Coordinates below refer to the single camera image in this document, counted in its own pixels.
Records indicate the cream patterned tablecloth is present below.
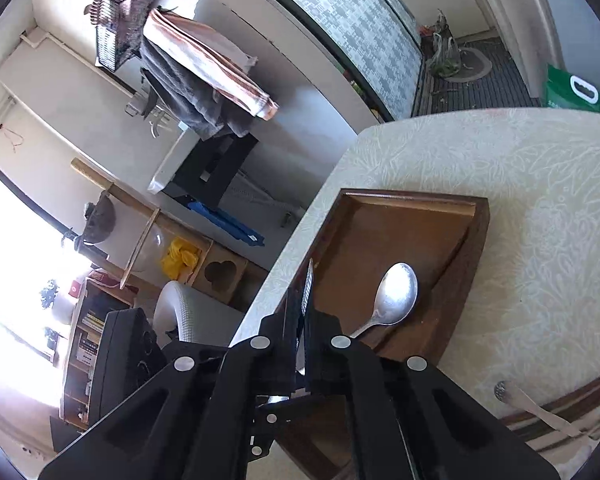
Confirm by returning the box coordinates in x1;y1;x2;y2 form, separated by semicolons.
229;107;600;467

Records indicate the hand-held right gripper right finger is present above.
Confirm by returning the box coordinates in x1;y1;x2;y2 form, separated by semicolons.
300;305;562;480

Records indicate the white storage box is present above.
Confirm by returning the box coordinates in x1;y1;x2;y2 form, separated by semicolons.
147;129;204;196

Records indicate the round floor mat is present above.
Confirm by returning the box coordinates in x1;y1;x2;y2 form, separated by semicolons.
449;47;494;81

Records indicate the silver refrigerator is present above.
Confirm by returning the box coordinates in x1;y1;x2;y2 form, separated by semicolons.
490;0;567;102

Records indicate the metal spoon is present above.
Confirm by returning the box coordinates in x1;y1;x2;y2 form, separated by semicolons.
349;262;420;339

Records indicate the wooden utensil tray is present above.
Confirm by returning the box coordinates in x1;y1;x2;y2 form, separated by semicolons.
272;187;491;468

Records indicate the white armchair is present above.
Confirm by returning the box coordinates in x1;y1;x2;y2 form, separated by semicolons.
152;280;247;347

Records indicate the hammered handle metal utensil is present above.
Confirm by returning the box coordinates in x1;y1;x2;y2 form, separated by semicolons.
302;258;315;318
494;381;583;437

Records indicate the bag of green vegetables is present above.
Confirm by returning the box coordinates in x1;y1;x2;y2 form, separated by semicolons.
424;9;464;79

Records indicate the green cardboard box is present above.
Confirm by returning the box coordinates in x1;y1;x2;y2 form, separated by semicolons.
542;62;600;117

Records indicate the black wire rack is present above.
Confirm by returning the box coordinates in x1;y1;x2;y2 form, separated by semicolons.
94;0;155;74

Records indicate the blue folded mat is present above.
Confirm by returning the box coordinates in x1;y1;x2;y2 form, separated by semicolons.
186;200;265;247

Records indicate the black stand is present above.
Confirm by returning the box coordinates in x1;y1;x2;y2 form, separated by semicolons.
173;132;259;209

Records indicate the yellow plastic bag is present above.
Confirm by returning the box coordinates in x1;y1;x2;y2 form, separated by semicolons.
160;237;201;279

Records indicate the grey towel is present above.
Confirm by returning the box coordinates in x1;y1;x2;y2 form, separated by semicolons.
139;40;252;139

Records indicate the wooden bookshelf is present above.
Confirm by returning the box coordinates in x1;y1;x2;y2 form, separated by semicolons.
59;279;142;432

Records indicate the wooden shelf frame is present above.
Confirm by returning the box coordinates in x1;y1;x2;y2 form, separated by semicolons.
70;157;162;289

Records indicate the wooden box with heart cutout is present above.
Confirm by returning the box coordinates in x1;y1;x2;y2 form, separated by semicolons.
189;240;249;307

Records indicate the striped peach towel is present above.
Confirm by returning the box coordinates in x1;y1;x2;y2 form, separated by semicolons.
144;7;280;122

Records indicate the dark round pot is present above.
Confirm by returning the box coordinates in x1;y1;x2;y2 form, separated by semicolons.
82;195;119;244

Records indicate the patterned sliding door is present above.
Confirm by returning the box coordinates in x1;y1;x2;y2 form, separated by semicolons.
227;0;425;122

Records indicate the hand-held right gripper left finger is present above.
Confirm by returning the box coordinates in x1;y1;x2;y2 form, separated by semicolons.
37;280;307;480

